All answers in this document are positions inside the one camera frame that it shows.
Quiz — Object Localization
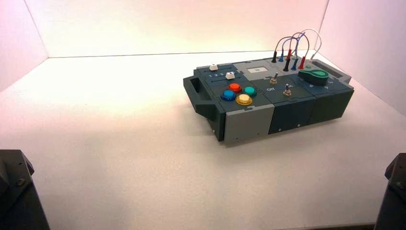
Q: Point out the blue push button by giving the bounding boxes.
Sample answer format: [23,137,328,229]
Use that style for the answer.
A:
[220,89,237,102]

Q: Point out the red push button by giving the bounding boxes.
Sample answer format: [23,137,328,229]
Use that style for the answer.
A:
[227,82,243,94]

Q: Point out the yellow push button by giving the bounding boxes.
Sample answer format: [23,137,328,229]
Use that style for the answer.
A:
[235,93,253,107]

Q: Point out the dark teal control box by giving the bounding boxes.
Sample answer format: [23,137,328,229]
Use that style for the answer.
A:
[183,57,355,143]

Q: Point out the green rotary knob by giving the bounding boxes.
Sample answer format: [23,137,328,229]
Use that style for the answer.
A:
[297,69,329,86]

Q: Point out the black jumper cable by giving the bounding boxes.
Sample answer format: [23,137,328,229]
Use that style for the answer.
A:
[271,36,300,72]

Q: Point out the blue jumper cable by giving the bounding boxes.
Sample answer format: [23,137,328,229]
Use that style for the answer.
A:
[278,32,306,71]

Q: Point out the red jumper cable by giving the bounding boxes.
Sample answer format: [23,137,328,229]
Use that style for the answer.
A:
[285,32,311,70]

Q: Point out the white jumper cable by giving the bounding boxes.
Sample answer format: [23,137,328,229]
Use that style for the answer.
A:
[293,28,322,69]

